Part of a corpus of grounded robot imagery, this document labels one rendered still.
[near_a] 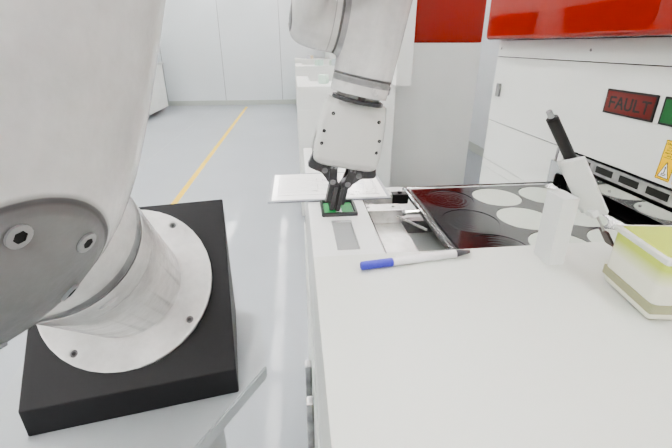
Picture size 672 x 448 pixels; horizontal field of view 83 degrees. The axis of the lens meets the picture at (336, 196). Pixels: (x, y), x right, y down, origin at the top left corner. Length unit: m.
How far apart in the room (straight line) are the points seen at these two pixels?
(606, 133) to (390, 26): 0.59
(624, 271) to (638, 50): 0.55
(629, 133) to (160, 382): 0.89
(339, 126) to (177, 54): 8.34
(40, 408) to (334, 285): 0.33
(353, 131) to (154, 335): 0.36
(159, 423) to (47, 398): 0.12
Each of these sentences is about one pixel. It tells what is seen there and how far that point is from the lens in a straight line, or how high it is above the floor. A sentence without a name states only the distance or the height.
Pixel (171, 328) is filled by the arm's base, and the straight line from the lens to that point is 0.50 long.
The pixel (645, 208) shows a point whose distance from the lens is 0.89.
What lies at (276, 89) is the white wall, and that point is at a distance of 8.57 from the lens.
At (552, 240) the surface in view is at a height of 1.00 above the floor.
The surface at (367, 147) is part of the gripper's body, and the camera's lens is 0.56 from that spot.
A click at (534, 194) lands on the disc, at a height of 0.90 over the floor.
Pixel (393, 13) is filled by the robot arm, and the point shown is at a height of 1.24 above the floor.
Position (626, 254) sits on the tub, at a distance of 0.49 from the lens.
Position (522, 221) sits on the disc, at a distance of 0.79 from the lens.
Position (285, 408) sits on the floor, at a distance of 1.56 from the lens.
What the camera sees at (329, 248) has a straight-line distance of 0.50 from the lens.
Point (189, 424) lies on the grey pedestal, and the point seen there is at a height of 0.82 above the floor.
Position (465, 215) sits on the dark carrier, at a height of 0.90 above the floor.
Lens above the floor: 1.21
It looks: 22 degrees down
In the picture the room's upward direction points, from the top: straight up
